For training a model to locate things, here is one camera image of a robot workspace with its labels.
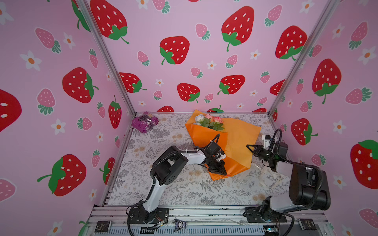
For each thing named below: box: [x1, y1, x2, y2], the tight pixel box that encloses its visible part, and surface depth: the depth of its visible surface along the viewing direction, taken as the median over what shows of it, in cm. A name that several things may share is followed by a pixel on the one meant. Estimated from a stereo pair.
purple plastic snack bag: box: [131, 111, 159, 134], surface depth 110 cm
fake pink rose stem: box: [209, 116, 225, 131], surface depth 113 cm
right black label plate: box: [297, 218, 317, 231], surface depth 71 cm
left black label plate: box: [94, 220, 112, 233], surface depth 71 cm
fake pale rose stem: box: [204, 114, 214, 128], surface depth 113 cm
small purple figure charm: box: [172, 218, 188, 232], surface depth 71 cm
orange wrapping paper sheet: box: [185, 109, 262, 181], surface depth 100 cm
